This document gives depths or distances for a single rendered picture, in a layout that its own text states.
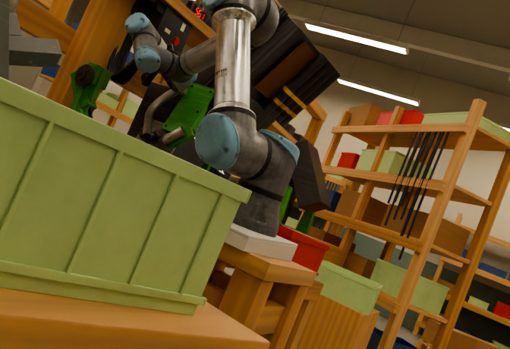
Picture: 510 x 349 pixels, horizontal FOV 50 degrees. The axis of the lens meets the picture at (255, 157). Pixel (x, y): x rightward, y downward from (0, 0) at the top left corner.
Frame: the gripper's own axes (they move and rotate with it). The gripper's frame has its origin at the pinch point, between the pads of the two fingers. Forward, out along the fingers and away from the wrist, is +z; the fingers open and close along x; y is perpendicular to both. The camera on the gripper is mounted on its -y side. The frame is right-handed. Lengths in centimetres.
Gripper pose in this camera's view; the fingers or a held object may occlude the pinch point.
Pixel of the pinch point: (179, 89)
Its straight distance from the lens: 202.5
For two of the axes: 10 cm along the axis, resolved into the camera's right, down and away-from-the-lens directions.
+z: 3.4, 5.0, 8.0
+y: 9.2, -3.6, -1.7
